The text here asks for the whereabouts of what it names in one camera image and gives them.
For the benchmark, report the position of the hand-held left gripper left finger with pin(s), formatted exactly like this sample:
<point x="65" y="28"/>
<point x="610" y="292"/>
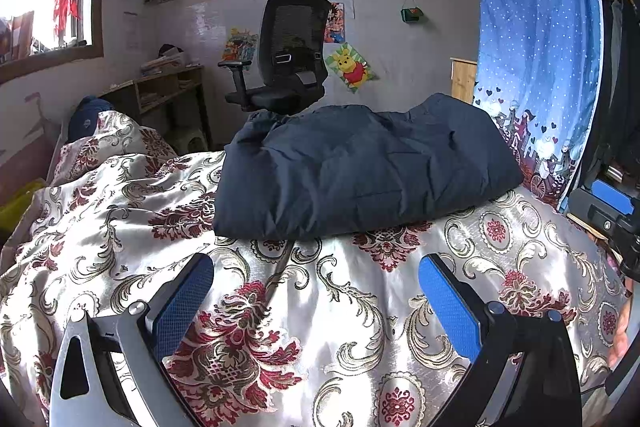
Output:
<point x="182" y="302"/>

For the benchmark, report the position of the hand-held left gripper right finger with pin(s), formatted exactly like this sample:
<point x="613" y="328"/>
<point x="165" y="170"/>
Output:
<point x="450" y="307"/>

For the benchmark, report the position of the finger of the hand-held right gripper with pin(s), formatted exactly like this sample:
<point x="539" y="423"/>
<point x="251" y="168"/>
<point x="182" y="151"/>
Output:
<point x="611" y="196"/>
<point x="582" y="204"/>

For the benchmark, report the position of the dark navy padded jacket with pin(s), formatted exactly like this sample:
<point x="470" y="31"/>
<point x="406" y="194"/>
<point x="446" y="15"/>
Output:
<point x="360" y="167"/>

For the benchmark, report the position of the dark hanging clothes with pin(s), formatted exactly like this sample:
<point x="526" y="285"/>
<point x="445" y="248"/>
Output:
<point x="620" y="72"/>

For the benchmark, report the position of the pale clothes hanger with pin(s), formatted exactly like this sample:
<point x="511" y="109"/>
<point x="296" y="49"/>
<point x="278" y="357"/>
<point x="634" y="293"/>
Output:
<point x="37" y="114"/>

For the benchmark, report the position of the person's right hand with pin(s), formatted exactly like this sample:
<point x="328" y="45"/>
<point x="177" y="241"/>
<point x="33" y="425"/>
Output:
<point x="620" y="332"/>

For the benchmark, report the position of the floral satin blanket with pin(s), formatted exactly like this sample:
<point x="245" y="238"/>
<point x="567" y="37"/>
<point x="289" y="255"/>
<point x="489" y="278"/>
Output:
<point x="300" y="307"/>

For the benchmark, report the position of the pale plastic stool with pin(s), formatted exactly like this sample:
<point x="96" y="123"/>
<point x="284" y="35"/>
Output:
<point x="192" y="137"/>

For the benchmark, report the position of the pale wooden board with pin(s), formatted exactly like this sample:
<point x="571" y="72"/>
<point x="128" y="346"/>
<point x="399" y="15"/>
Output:
<point x="463" y="79"/>

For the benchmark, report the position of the blue dotted curtain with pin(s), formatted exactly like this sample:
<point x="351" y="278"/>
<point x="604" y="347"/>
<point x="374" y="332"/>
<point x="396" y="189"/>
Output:
<point x="535" y="32"/>

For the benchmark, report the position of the yellow green cloth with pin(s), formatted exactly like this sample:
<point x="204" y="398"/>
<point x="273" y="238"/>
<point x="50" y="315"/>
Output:
<point x="20" y="207"/>

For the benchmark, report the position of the wooden desk with shelves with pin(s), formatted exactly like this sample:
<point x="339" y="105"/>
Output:
<point x="160" y="82"/>

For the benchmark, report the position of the stack of papers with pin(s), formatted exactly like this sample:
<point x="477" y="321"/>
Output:
<point x="162" y="64"/>

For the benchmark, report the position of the dark bag on desk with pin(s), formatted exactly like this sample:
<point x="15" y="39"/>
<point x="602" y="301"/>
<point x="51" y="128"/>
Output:
<point x="170" y="50"/>

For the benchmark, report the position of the small green hanging bag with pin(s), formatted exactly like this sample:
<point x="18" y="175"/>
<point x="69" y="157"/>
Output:
<point x="411" y="15"/>

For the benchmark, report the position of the yellow bear poster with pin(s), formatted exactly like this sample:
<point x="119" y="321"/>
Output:
<point x="350" y="68"/>

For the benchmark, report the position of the colourful cartoon poster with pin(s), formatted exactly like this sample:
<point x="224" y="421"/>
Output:
<point x="240" y="44"/>

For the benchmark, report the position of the black mesh office chair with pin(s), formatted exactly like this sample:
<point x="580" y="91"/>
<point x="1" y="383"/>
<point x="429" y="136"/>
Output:
<point x="295" y="27"/>

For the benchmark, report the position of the anime figures poster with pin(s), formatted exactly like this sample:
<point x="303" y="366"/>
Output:
<point x="336" y="24"/>

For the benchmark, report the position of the white wall paper sheet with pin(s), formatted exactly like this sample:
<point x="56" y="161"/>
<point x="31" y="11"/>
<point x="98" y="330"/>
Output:
<point x="133" y="30"/>

